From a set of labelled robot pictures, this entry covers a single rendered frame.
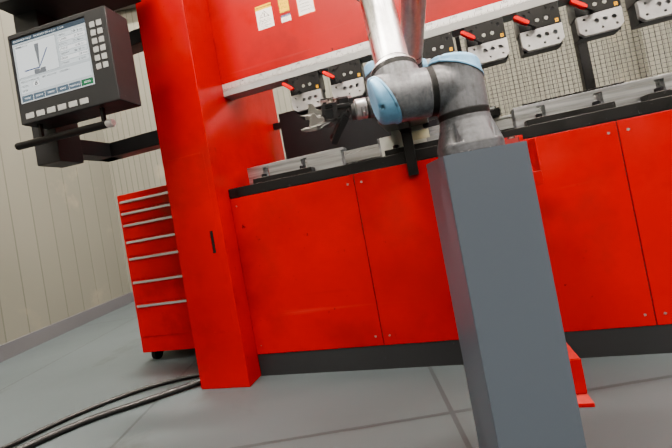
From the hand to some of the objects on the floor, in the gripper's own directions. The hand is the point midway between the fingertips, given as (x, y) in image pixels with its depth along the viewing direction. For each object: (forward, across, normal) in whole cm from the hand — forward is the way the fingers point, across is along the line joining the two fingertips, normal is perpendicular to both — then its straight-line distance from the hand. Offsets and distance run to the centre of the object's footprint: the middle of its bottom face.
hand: (300, 125), depth 137 cm
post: (-160, -10, +125) cm, 204 cm away
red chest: (+88, -39, +143) cm, 173 cm away
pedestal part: (-65, +62, +81) cm, 121 cm away
